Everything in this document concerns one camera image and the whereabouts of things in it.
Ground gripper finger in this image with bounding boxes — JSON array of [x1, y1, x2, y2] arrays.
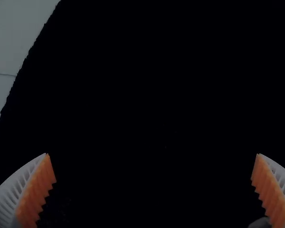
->
[[0, 152, 57, 228], [250, 153, 285, 228]]

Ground black mat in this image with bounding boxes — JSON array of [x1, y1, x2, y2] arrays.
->
[[0, 0, 285, 228]]

